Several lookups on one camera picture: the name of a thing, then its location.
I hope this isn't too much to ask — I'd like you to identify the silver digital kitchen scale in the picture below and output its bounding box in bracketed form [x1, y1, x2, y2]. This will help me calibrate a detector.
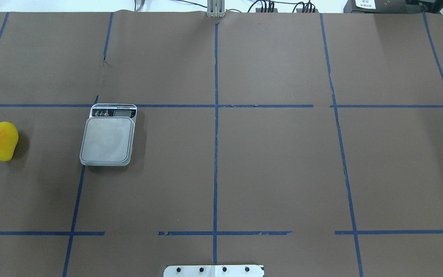
[79, 103, 137, 167]

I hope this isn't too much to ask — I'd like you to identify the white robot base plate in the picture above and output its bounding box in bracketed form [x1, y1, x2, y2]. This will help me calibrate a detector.
[163, 265, 265, 277]

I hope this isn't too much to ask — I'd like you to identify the black control box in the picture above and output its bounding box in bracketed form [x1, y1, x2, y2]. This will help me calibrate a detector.
[343, 0, 408, 14]

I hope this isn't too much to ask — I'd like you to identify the aluminium frame post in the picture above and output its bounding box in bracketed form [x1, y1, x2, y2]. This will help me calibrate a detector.
[207, 0, 226, 18]

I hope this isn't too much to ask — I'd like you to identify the yellow mango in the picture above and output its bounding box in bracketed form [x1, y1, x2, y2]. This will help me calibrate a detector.
[0, 122, 19, 162]

